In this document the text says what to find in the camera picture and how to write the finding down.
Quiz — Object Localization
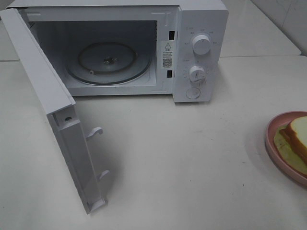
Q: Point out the white microwave oven body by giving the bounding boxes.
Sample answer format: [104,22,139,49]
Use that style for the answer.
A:
[5,0,228,103]

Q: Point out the upper white power knob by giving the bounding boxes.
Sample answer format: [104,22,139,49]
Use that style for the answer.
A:
[192,33,212,55]

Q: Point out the white warning label sticker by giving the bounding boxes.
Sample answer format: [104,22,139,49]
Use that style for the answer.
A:
[161,40,176,69]

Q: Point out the pink round plate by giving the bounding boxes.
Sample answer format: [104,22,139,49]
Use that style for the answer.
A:
[265,111,307,187]

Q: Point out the round door release button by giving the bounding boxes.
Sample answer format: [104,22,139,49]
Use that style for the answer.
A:
[186,87,201,99]

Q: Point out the glass microwave turntable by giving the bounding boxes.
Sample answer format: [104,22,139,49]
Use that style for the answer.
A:
[66,42,153,85]

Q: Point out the white timer knob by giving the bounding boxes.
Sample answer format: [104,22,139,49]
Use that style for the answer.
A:
[189,66,206,83]

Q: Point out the white bread sandwich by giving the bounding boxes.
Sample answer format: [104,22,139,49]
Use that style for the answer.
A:
[273,116,307,177]

